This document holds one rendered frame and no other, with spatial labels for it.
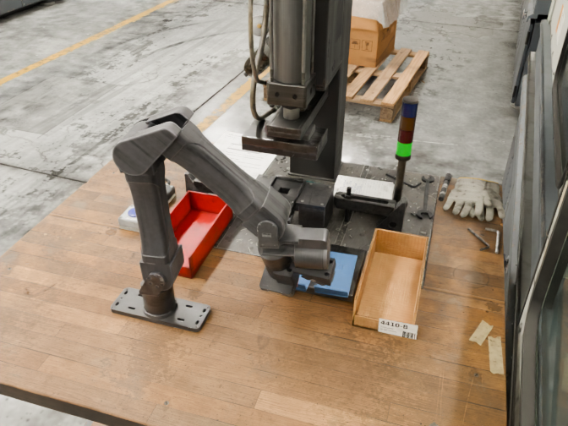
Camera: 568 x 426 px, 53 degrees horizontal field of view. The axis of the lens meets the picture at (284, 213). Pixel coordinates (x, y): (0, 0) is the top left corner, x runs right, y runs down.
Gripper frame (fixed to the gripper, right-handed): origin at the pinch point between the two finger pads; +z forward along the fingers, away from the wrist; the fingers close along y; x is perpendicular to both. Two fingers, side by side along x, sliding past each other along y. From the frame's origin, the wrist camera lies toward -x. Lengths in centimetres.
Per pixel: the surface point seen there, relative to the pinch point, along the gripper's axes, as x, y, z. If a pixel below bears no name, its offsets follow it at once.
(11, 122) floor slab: 267, 126, 183
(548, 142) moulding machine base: -54, 70, 35
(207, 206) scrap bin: 29.2, 19.0, 13.1
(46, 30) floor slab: 380, 287, 277
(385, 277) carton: -18.8, 9.0, 8.8
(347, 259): -9.8, 10.8, 7.8
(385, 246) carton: -17.0, 17.4, 11.2
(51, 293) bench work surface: 48, -15, -4
